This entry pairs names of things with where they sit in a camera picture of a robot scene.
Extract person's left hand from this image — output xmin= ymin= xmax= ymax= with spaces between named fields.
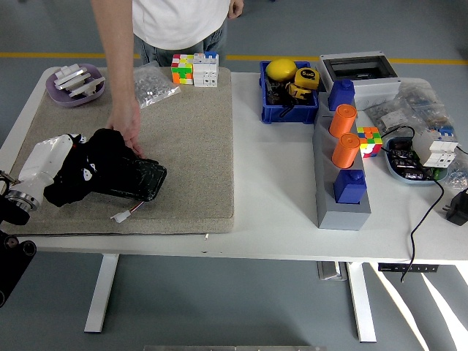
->
xmin=226 ymin=0 xmax=245 ymax=20

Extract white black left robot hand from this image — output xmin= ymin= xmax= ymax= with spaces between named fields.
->
xmin=16 ymin=133 xmax=99 ymax=201

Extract person's right hand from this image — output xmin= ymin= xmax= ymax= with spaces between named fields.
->
xmin=105 ymin=100 xmax=146 ymax=159

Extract black table control panel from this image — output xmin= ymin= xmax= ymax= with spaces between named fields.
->
xmin=377 ymin=262 xmax=440 ymax=273

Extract clear bag of metal nuts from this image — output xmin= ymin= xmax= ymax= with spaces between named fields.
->
xmin=133 ymin=61 xmax=182 ymax=110

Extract person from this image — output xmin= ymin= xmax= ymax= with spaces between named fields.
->
xmin=132 ymin=0 xmax=231 ymax=69

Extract grey-brown mat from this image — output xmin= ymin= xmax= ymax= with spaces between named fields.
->
xmin=1 ymin=67 xmax=235 ymax=237

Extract purple oval tray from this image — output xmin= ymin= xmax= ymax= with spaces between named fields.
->
xmin=45 ymin=63 xmax=107 ymax=108

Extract silver flat bar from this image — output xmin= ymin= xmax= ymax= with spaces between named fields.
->
xmin=53 ymin=69 xmax=93 ymax=91

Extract white breaker stack blue top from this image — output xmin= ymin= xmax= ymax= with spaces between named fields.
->
xmin=192 ymin=51 xmax=220 ymax=88

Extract white slotted block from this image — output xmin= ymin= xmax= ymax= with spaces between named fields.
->
xmin=60 ymin=63 xmax=84 ymax=80

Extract large colourful puzzle cube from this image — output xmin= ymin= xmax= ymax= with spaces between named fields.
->
xmin=170 ymin=53 xmax=195 ymax=86

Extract yellow round ball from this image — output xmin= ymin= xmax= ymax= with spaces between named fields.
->
xmin=265 ymin=58 xmax=298 ymax=82

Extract dark metal tool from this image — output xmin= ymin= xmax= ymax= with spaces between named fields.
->
xmin=266 ymin=78 xmax=290 ymax=107

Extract blue plastic bin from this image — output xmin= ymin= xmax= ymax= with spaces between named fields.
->
xmin=259 ymin=60 xmax=320 ymax=125

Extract blue square peg block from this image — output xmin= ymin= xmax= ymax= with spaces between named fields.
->
xmin=332 ymin=168 xmax=368 ymax=204
xmin=328 ymin=78 xmax=356 ymax=112

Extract white table leg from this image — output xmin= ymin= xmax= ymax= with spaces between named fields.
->
xmin=83 ymin=254 xmax=120 ymax=334
xmin=345 ymin=261 xmax=377 ymax=344

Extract orange cylinder peg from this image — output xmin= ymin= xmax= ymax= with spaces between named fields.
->
xmin=331 ymin=132 xmax=361 ymax=169
xmin=328 ymin=103 xmax=358 ymax=138

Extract clear bag of grey parts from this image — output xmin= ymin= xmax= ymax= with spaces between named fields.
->
xmin=363 ymin=100 xmax=419 ymax=135

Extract small colourful puzzle cube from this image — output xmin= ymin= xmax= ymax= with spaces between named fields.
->
xmin=355 ymin=126 xmax=384 ymax=159

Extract clear bag of coloured parts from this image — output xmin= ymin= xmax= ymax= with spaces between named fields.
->
xmin=396 ymin=80 xmax=450 ymax=129

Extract black circuit modules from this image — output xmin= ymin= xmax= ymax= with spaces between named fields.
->
xmin=388 ymin=140 xmax=437 ymax=180

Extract long grey block holder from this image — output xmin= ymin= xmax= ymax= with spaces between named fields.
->
xmin=312 ymin=91 xmax=372 ymax=231

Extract light blue oval tray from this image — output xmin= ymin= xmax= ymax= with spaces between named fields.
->
xmin=383 ymin=135 xmax=451 ymax=186

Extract white circuit breaker blue clips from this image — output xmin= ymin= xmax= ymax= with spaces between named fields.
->
xmin=412 ymin=126 xmax=459 ymax=170

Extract grey metal box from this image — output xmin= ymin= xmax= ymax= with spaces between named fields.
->
xmin=317 ymin=260 xmax=349 ymax=282

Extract clear bag of metal rings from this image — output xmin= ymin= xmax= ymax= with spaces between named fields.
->
xmin=448 ymin=160 xmax=468 ymax=191

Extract black power adapter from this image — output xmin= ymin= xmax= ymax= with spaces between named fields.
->
xmin=443 ymin=188 xmax=468 ymax=227

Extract white T-shaped bracket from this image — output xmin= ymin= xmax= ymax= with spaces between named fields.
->
xmin=67 ymin=75 xmax=107 ymax=99

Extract white connector with red wires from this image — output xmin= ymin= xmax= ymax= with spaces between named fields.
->
xmin=110 ymin=203 xmax=143 ymax=224

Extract grey electrical enclosure box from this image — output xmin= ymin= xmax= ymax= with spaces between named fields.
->
xmin=316 ymin=50 xmax=401 ymax=110

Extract black cable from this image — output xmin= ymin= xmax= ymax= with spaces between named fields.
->
xmin=380 ymin=125 xmax=446 ymax=283

